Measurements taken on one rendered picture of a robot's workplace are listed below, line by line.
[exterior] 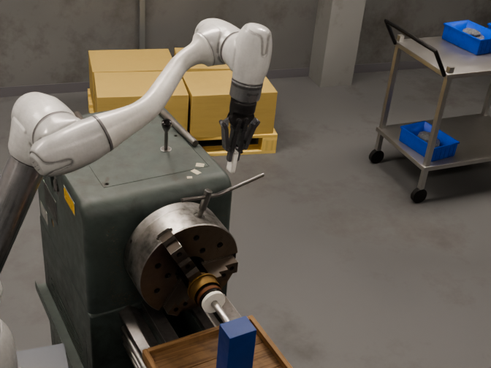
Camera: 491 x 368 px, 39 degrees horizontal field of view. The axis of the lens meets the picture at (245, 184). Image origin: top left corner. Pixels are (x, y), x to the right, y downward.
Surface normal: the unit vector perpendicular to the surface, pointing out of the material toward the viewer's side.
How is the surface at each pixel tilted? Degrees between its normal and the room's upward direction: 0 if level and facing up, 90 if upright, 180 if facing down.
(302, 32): 90
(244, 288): 0
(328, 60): 90
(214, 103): 90
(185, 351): 0
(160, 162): 0
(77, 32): 90
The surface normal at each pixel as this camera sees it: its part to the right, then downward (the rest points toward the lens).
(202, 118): 0.27, 0.53
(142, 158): 0.07, -0.84
